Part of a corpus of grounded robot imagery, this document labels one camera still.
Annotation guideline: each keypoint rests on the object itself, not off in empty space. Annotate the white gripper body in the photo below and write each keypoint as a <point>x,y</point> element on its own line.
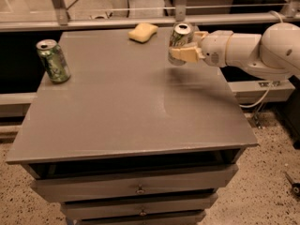
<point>214,48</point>

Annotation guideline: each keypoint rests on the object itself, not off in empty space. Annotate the white green 7up can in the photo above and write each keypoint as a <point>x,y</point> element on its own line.
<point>181,34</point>

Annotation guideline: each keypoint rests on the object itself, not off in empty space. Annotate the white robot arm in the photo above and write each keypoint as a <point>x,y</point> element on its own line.
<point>273,55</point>

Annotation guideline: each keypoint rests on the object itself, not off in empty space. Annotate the yellow sponge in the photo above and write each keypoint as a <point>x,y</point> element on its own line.
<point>142,32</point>

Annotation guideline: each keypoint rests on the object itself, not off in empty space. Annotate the green soda can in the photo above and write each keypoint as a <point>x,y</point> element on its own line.
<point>53,60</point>

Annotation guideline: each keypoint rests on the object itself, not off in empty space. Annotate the grey drawer cabinet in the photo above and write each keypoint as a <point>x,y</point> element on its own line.
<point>126,109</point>

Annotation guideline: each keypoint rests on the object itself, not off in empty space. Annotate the top grey drawer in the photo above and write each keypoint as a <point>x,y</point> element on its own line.
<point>119,185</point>

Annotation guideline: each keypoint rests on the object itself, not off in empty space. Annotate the grey drawer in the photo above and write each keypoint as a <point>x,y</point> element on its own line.
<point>173,218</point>
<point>141,206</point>
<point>119,185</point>

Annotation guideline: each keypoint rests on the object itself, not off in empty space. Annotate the black tool on floor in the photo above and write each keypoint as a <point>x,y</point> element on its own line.
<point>295,186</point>

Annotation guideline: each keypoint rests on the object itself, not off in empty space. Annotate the bottom grey drawer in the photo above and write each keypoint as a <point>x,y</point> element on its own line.
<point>173,218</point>

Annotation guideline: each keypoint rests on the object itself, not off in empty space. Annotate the middle grey drawer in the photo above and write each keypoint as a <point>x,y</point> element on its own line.
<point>141,206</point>

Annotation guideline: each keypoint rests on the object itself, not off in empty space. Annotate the metal railing frame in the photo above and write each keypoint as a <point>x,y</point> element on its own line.
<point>40,15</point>

